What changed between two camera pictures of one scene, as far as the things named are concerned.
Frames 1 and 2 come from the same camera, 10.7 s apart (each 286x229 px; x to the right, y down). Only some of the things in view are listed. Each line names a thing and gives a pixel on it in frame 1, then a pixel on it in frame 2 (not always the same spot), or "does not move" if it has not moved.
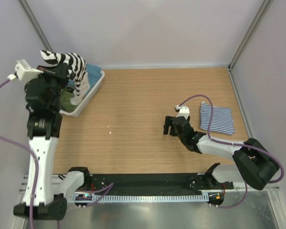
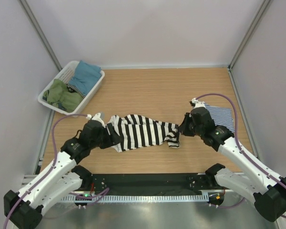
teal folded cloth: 94,73 does not move
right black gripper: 168,122 to 183,127
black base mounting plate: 155,184 does not move
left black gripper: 59,72 to 112,139
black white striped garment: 79,87 to 137,130
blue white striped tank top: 222,122 does not move
